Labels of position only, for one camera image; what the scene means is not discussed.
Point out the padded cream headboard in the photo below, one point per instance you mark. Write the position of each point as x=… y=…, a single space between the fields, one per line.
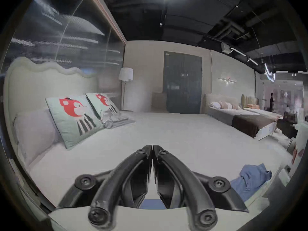
x=36 y=85

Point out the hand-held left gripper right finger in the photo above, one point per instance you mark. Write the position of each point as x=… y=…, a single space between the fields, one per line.
x=190 y=184

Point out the plain grey pillow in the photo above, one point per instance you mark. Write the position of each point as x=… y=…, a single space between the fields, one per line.
x=36 y=133

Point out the small fox print cushion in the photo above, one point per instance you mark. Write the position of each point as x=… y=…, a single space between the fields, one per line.
x=102 y=103

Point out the large fox print cushion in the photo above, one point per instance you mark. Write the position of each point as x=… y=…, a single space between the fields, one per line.
x=74 y=118

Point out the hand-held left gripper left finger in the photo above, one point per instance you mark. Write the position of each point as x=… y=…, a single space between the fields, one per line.
x=113 y=184

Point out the folded grey cloth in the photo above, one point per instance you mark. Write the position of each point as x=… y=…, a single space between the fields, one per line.
x=118 y=120

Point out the white floor lamp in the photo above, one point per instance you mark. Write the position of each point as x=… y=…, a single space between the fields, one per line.
x=125 y=85

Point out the bed with white sheet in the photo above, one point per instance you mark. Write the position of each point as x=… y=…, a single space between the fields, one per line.
x=182 y=138

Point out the blue shirt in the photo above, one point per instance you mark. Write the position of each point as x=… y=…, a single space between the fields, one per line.
x=251 y=180

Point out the bed with brown blanket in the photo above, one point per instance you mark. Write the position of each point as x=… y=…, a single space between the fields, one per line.
x=237 y=115

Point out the dark cabinet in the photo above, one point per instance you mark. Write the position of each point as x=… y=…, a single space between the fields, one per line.
x=182 y=83

